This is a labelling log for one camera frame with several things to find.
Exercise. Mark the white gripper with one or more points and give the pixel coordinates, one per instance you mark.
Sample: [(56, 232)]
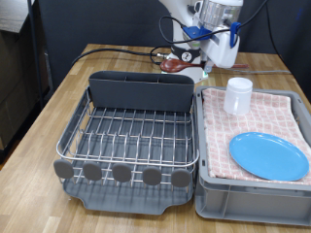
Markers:
[(223, 48)]

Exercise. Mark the brown wooden spoon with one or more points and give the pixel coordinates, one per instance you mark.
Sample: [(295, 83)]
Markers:
[(175, 64)]

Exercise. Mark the blue plastic plate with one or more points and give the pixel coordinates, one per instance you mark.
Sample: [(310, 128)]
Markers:
[(269, 157)]

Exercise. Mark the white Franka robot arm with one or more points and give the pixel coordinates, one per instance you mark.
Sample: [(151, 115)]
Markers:
[(179, 16)]

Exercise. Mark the pink checkered dish cloth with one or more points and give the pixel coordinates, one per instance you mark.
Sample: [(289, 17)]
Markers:
[(265, 116)]

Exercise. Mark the translucent white plastic cup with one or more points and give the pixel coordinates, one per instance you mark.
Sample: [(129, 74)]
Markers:
[(238, 95)]

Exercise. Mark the dark grey utensil holder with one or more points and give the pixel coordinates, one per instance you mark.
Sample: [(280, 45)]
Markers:
[(139, 93)]

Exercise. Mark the grey plastic crate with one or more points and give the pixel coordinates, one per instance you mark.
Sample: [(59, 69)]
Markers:
[(252, 204)]

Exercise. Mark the grey plastic drain tray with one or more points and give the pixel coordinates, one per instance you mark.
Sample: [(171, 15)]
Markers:
[(129, 199)]

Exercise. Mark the brown cardboard boxes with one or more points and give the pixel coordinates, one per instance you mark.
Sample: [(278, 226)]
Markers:
[(16, 81)]

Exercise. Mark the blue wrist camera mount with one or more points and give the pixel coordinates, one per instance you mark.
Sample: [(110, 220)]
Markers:
[(194, 31)]

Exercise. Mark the black metal post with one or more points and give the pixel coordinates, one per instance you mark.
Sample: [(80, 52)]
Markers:
[(34, 48)]

